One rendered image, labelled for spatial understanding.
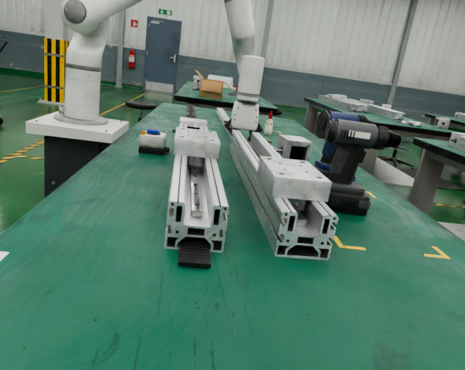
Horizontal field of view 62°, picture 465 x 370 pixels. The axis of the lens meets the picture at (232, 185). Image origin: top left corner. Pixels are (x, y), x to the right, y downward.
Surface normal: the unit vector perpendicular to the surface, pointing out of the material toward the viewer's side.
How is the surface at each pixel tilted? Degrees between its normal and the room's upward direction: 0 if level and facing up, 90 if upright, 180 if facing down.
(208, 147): 90
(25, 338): 0
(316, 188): 90
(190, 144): 90
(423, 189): 90
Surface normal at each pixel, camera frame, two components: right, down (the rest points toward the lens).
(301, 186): 0.11, 0.31
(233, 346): 0.14, -0.95
